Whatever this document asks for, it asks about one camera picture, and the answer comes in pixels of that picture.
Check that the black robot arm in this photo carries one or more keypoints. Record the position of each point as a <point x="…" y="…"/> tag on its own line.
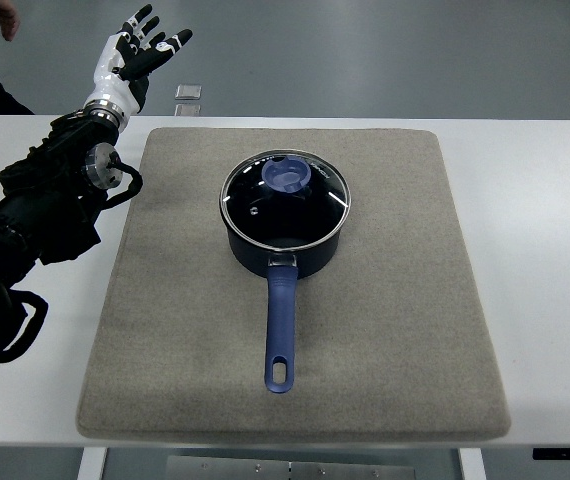
<point x="52" y="200"/>

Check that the black table control panel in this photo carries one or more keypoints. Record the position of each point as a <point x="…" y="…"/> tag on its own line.
<point x="551" y="454"/>

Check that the dark blue saucepan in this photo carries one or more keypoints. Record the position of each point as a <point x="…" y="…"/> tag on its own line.
<point x="282" y="269"/>

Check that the white left table leg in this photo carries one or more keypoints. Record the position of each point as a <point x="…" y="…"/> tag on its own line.
<point x="92" y="463"/>

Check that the white right table leg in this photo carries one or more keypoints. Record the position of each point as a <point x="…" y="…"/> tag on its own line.
<point x="472" y="464"/>

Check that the glass pot lid blue knob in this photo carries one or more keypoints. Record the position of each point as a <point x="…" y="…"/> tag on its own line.
<point x="285" y="199"/>

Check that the floor outlet plate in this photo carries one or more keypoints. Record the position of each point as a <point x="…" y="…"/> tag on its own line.
<point x="187" y="109"/>
<point x="188" y="91"/>

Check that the beige felt mat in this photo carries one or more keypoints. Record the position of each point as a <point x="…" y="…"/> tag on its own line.
<point x="391" y="340"/>

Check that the white table leg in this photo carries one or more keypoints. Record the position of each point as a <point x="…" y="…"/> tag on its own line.
<point x="472" y="464"/>
<point x="92" y="463"/>

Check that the lower floor outlet plate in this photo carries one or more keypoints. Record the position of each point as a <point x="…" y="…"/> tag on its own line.
<point x="187" y="109"/>

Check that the upper floor outlet plate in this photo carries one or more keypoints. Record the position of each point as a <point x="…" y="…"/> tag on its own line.
<point x="188" y="91"/>

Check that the person's hand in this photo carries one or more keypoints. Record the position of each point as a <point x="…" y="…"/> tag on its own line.
<point x="9" y="20"/>

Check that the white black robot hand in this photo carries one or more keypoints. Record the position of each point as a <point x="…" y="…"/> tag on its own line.
<point x="121" y="76"/>

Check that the metal base plate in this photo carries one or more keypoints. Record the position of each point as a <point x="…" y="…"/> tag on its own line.
<point x="184" y="467"/>

